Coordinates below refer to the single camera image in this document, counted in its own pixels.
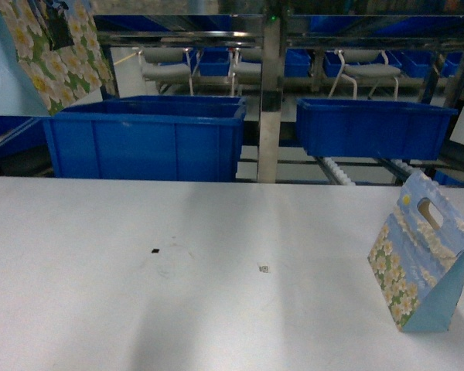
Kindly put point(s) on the blue crate behind table right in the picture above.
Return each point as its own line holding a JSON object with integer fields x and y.
{"x": 371, "y": 128}

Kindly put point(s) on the grey chair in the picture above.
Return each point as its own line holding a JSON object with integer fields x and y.
{"x": 373, "y": 64}

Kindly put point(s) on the blue crate behind table left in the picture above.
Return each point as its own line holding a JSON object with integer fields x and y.
{"x": 165, "y": 138}

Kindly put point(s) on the steel rack upright post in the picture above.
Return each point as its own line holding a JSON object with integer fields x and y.
{"x": 272, "y": 81}

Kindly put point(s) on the small QR sticker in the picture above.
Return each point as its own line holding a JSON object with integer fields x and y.
{"x": 264, "y": 268}

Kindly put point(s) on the flower gift bag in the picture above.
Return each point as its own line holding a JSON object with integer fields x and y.
{"x": 50, "y": 57}
{"x": 418, "y": 257}

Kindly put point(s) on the blue crate behind table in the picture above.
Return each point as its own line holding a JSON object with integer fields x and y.
{"x": 165, "y": 138}
{"x": 371, "y": 128}

